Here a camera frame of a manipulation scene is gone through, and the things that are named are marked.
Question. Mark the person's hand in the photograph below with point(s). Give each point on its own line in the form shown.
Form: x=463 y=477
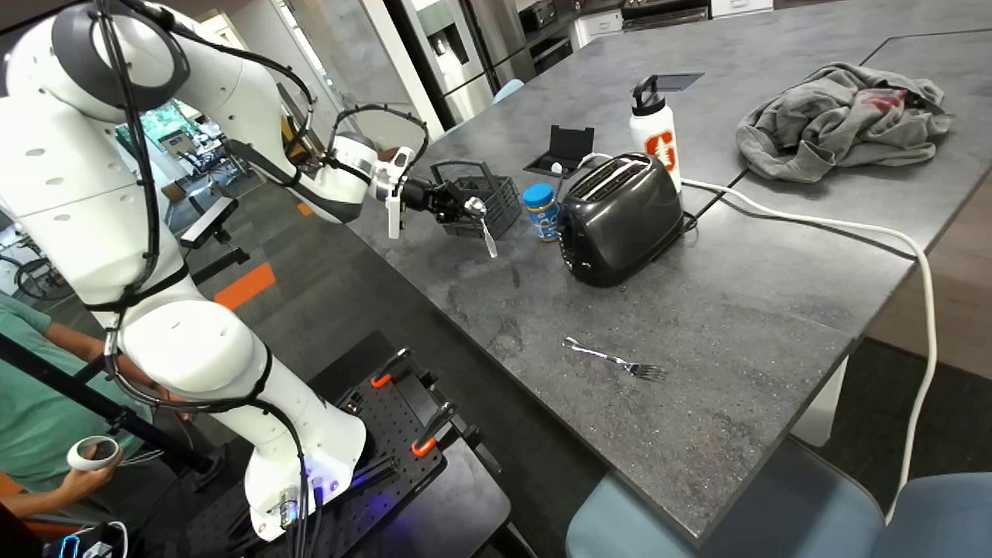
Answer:
x=89 y=483

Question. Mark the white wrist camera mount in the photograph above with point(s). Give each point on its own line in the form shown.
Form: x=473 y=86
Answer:
x=393 y=188

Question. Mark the silver metal fork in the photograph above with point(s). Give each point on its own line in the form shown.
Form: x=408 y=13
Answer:
x=598 y=350

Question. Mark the black toaster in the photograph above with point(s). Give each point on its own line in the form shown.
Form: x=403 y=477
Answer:
x=621 y=218

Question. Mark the blue labelled can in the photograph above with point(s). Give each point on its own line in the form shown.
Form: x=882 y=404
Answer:
x=541 y=210

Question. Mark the light blue chair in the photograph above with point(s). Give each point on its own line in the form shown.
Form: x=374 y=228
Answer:
x=939 y=516
x=701 y=513
x=508 y=89

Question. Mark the silver metal spoon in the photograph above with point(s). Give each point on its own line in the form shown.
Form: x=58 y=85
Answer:
x=489 y=240

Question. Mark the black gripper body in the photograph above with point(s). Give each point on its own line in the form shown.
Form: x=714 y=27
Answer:
x=432 y=196

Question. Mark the stainless steel fridge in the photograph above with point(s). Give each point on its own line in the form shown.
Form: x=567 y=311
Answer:
x=450 y=51

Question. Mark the white bottle orange logo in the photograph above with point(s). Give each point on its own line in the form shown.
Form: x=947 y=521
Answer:
x=655 y=128

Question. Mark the black dish drying rack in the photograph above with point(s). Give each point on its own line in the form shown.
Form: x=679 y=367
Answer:
x=506 y=201

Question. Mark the green shirt person torso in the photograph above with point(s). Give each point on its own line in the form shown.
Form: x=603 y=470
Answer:
x=36 y=414

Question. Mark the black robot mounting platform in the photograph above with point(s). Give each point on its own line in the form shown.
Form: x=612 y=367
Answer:
x=412 y=505

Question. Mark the person's bare forearm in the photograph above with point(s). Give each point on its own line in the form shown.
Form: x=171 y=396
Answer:
x=33 y=497
x=72 y=342

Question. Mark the flat grey table outlet cover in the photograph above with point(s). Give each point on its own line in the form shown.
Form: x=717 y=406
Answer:
x=677 y=81

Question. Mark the white table leg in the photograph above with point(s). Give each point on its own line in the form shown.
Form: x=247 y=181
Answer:
x=824 y=406

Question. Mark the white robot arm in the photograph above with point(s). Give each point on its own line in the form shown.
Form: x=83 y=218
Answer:
x=64 y=188

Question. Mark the black slanted pole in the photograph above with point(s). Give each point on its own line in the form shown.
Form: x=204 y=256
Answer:
x=64 y=379

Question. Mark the crumpled grey cloth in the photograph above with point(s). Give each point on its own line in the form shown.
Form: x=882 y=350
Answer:
x=839 y=119

